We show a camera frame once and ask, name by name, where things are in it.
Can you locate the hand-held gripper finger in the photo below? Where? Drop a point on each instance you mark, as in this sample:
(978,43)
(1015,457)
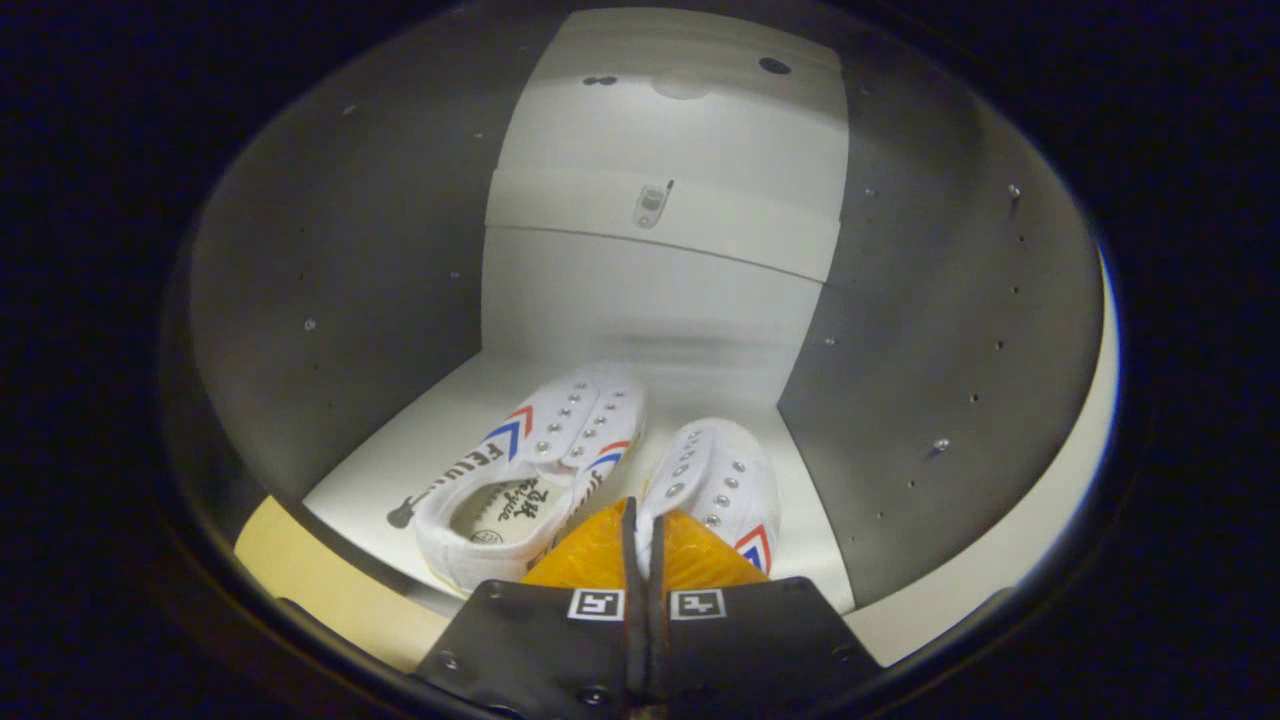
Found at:
(633,650)
(656,640)

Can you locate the white canvas shoe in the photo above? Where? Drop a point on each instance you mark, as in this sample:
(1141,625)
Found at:
(715,470)
(560,430)

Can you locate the grey shoe cabinet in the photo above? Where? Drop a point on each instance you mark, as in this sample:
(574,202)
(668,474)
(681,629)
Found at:
(350,280)

